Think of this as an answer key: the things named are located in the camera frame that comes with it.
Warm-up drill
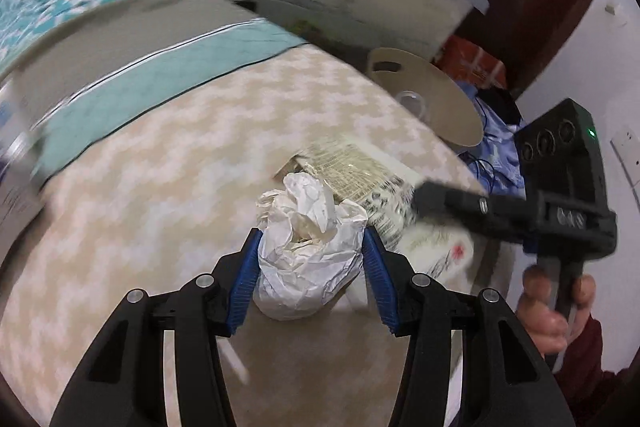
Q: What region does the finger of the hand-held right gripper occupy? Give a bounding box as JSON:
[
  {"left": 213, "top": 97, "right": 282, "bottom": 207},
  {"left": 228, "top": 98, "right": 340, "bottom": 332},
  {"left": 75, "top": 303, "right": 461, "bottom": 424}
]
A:
[{"left": 414, "top": 181, "right": 541, "bottom": 240}]

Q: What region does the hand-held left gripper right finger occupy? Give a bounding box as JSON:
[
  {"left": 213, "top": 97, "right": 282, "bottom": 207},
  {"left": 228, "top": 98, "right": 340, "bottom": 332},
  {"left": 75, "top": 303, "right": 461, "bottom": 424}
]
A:
[{"left": 361, "top": 226, "right": 576, "bottom": 427}]

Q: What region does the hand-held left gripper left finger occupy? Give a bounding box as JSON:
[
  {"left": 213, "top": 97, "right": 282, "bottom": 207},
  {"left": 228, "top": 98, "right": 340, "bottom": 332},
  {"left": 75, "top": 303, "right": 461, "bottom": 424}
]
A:
[{"left": 50, "top": 227, "right": 263, "bottom": 427}]

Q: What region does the white paper ball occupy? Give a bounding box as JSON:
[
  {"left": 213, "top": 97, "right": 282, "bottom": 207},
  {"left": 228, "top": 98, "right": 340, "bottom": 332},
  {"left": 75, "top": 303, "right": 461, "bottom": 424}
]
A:
[{"left": 252, "top": 172, "right": 368, "bottom": 320}]

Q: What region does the beige trash bin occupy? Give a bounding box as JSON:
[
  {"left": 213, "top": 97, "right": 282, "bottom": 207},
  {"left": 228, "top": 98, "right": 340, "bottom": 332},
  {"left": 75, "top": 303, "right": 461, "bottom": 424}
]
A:
[{"left": 367, "top": 47, "right": 486, "bottom": 148}]

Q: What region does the person's right forearm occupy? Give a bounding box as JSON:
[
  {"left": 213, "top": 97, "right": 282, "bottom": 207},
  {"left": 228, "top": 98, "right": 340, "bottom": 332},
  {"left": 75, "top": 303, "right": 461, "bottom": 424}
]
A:
[{"left": 555, "top": 314, "right": 640, "bottom": 427}]

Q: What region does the person's right hand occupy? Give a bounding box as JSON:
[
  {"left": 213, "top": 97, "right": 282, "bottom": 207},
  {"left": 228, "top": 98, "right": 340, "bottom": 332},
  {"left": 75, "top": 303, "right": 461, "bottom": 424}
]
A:
[{"left": 515, "top": 264, "right": 598, "bottom": 355}]

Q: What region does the blue cloth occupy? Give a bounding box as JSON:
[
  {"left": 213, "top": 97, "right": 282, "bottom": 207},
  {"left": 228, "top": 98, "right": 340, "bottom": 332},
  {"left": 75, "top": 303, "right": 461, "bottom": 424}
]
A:
[{"left": 450, "top": 79, "right": 531, "bottom": 202}]

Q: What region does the black cloth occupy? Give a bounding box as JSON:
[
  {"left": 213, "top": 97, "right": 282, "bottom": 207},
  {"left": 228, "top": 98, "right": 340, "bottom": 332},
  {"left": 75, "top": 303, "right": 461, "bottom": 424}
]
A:
[{"left": 477, "top": 87, "right": 523, "bottom": 125}]

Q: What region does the red orange bag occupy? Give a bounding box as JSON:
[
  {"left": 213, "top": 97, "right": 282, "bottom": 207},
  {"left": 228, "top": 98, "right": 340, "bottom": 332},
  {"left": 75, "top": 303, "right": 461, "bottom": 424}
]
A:
[{"left": 440, "top": 36, "right": 506, "bottom": 88}]

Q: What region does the black cable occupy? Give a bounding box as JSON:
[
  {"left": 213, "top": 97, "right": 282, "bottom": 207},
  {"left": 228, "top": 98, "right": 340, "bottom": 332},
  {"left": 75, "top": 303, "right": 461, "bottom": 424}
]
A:
[{"left": 470, "top": 97, "right": 526, "bottom": 188}]

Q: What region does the white wall socket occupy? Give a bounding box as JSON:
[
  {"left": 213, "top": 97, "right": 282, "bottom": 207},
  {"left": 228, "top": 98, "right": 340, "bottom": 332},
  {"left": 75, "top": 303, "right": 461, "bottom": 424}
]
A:
[{"left": 610, "top": 124, "right": 640, "bottom": 188}]

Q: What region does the small white wall switch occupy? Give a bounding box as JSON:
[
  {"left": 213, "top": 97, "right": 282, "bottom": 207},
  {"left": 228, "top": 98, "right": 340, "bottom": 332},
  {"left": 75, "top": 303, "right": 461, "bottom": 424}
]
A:
[{"left": 604, "top": 3, "right": 629, "bottom": 26}]

